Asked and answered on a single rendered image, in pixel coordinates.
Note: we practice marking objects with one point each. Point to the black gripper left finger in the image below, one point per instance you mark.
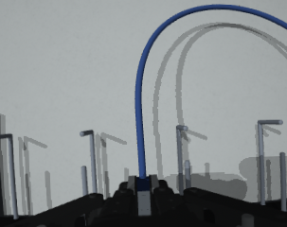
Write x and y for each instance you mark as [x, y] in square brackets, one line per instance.
[123, 204]

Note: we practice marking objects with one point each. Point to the network cable plug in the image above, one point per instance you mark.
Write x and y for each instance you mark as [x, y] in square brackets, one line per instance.
[143, 194]

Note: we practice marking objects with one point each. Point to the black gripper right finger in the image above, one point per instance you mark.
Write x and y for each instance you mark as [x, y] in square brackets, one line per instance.
[228, 212]

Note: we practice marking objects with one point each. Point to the dark grey patch panel rack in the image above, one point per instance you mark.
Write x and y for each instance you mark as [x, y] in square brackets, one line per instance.
[208, 214]

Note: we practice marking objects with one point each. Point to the blue patch cord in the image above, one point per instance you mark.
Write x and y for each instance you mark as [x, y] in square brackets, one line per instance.
[144, 56]

